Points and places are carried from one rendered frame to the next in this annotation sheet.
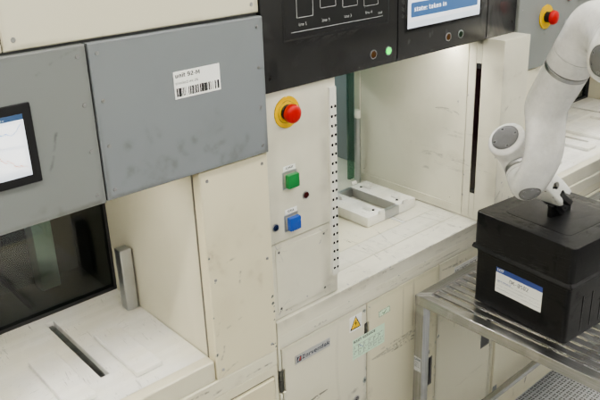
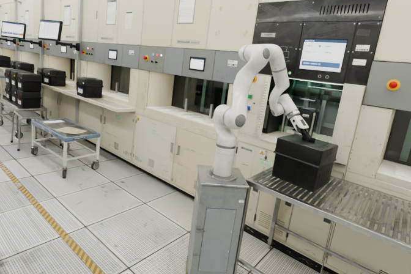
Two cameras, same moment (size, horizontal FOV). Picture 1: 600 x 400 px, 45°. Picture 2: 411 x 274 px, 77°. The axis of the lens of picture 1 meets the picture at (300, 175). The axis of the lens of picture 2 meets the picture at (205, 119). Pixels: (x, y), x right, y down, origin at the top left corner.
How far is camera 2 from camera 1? 221 cm
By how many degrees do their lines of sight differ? 76
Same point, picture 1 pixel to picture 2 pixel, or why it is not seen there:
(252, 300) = not seen: hidden behind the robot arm
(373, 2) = (286, 57)
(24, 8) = (210, 43)
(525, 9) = (373, 77)
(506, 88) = (343, 103)
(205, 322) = not seen: hidden behind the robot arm
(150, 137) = (221, 71)
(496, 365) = (334, 241)
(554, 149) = (273, 95)
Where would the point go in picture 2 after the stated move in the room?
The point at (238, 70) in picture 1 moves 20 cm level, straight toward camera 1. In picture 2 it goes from (241, 63) to (219, 60)
